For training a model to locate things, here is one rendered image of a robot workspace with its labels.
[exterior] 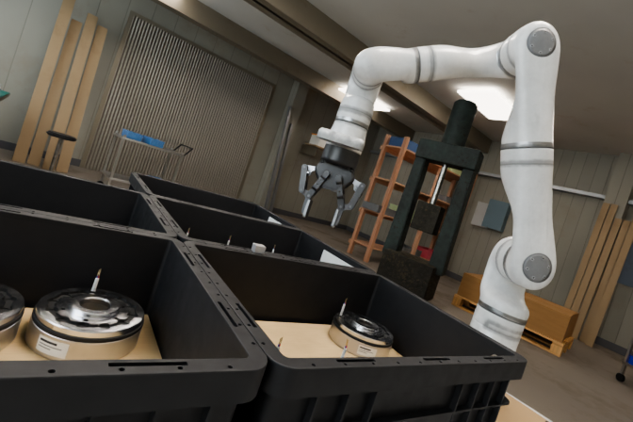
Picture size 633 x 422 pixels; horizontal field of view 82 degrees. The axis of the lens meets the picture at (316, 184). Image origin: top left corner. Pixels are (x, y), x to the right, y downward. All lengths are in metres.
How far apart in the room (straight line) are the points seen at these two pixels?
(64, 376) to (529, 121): 0.76
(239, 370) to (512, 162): 0.65
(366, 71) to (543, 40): 0.33
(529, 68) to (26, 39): 7.17
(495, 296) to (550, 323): 4.79
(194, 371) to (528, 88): 0.73
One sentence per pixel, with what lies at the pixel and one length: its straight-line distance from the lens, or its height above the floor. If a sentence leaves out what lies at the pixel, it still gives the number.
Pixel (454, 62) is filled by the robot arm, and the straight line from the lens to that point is 0.80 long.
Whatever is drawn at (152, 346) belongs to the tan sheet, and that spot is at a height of 0.83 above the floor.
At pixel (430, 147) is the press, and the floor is 2.02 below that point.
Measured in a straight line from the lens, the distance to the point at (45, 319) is 0.44.
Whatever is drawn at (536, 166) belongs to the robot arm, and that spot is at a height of 1.22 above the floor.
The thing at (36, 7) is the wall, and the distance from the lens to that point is 7.54.
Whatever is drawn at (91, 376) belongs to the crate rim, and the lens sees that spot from 0.25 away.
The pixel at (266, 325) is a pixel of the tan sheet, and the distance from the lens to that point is 0.61.
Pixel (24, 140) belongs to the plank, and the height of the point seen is 0.30.
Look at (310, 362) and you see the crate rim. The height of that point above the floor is 0.93.
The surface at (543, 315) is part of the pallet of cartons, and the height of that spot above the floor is 0.39.
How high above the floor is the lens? 1.06
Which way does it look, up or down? level
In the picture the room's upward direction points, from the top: 19 degrees clockwise
